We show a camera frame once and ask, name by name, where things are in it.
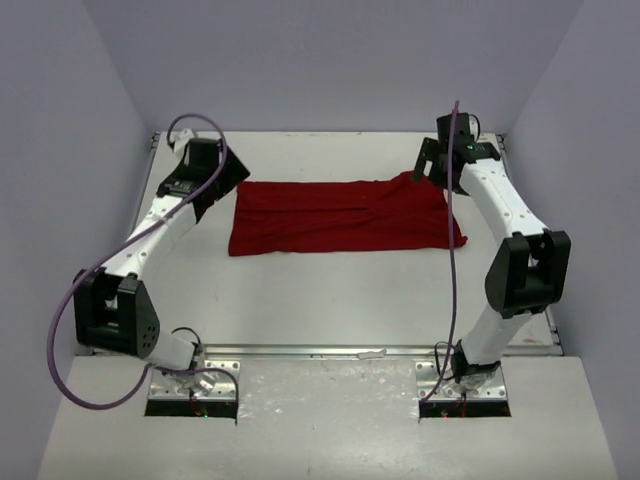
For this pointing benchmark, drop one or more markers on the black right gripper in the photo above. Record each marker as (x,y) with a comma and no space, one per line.
(432,154)

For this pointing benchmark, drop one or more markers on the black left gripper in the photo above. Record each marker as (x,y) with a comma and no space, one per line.
(226,175)

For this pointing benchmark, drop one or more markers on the red t shirt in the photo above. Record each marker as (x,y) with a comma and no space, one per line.
(326,217)

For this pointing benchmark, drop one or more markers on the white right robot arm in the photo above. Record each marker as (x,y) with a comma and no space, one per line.
(508,309)

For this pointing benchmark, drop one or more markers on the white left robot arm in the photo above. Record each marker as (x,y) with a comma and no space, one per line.
(113,309)

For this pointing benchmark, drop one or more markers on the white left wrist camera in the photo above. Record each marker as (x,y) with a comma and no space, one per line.
(181,139)

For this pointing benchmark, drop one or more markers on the left side table rail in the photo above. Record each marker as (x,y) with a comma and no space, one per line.
(154,142)

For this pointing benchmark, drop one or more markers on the right aluminium base plate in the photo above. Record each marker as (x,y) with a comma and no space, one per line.
(477,387)

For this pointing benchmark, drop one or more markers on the aluminium base plate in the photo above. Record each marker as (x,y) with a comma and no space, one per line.
(477,387)
(217,383)

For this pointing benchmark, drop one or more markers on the left aluminium base plate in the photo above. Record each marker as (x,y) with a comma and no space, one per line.
(217,383)

